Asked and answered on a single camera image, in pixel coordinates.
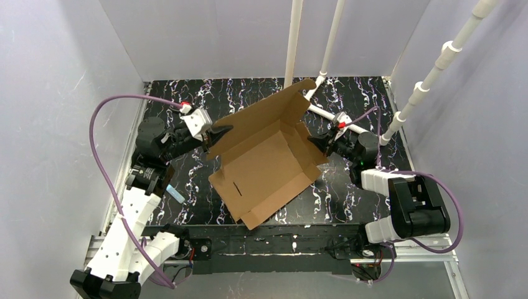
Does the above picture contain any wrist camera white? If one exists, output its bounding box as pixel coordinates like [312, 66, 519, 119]
[332, 112, 352, 130]
[179, 102, 213, 141]

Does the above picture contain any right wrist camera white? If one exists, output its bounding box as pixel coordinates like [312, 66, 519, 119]
[332, 112, 352, 130]

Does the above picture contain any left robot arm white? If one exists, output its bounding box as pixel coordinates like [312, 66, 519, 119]
[70, 116, 233, 298]

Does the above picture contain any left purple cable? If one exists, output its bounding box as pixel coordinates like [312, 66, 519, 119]
[88, 94, 184, 290]

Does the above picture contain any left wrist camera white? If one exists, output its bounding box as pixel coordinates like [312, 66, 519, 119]
[179, 102, 213, 141]

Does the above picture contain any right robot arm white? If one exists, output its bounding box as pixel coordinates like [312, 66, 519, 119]
[308, 130, 451, 244]

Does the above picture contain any brown cardboard box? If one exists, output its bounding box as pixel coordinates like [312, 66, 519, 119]
[207, 78, 328, 230]

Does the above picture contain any light blue tube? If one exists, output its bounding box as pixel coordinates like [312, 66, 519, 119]
[166, 184, 186, 204]

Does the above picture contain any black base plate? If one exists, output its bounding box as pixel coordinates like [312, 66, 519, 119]
[156, 222, 397, 275]

